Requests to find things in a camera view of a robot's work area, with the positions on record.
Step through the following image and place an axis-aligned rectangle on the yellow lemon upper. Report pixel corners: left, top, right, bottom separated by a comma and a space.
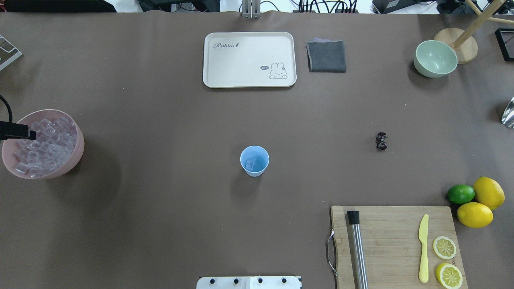
473, 176, 505, 210

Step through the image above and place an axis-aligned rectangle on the yellow plastic knife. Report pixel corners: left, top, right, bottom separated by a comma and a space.
418, 214, 429, 283

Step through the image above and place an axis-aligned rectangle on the wooden stand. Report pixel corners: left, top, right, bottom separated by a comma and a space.
434, 0, 514, 64

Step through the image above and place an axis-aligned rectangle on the grey folded cloth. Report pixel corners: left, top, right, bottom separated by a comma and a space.
306, 38, 347, 73

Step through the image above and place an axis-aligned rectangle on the green lime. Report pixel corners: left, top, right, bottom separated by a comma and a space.
447, 184, 475, 205

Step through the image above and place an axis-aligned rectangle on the black frame object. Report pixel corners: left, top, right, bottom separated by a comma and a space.
494, 28, 514, 61

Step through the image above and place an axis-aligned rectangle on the silver foil object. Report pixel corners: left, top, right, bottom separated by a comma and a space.
500, 97, 514, 128

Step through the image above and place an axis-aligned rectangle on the lemon slice lower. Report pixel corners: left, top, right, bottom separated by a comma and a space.
435, 263, 464, 289

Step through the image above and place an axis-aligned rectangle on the yellow lemon lower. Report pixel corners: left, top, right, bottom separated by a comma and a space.
457, 202, 494, 228

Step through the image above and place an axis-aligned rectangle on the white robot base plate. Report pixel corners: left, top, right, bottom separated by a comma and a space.
196, 276, 302, 289

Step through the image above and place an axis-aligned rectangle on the steel muddler black tip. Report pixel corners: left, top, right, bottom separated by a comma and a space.
347, 210, 369, 289

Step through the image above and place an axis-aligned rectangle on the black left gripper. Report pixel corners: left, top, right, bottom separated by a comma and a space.
0, 121, 36, 140

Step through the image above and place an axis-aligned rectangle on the cream rabbit tray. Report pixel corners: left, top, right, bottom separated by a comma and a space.
202, 32, 297, 89

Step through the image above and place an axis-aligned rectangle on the green ceramic bowl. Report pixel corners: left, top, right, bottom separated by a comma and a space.
413, 40, 458, 77

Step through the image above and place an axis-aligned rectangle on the yellow lemon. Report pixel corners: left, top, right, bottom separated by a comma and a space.
457, 202, 494, 228
473, 176, 505, 210

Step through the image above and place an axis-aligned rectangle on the lemon slice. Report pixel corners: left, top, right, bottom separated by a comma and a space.
435, 263, 464, 289
432, 236, 457, 260

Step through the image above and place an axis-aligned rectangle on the wooden cutting board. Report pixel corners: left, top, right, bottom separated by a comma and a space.
330, 206, 459, 289

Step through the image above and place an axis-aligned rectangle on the metal clamp bracket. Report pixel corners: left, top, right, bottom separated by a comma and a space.
241, 0, 262, 19

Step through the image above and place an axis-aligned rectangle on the pink bowl of ice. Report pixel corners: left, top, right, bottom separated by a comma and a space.
2, 109, 85, 179

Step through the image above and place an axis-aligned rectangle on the lemon slice upper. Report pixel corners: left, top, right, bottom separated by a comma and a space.
432, 236, 457, 260

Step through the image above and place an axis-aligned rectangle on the blue plastic cup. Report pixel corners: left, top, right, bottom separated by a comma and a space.
239, 146, 269, 177

